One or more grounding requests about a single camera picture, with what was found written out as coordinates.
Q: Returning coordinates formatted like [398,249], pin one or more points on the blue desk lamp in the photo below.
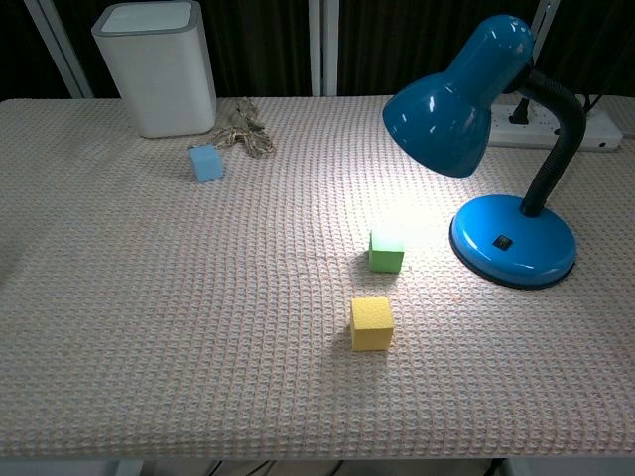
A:
[446,119]

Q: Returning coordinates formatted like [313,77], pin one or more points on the green foam cube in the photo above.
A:
[386,255]

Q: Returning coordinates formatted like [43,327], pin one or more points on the yellow foam cube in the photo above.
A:
[372,324]

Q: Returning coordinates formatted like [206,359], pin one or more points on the waffle weave tablecloth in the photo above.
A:
[198,297]

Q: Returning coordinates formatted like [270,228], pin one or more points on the light blue foam cube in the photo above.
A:
[206,163]

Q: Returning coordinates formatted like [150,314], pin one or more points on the white trash bin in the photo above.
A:
[159,74]

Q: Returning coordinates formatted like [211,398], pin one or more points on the black power plug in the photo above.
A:
[519,114]

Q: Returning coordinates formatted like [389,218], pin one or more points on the white power strip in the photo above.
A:
[595,131]

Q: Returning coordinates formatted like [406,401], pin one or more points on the white frame post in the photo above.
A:
[62,44]
[323,47]
[545,22]

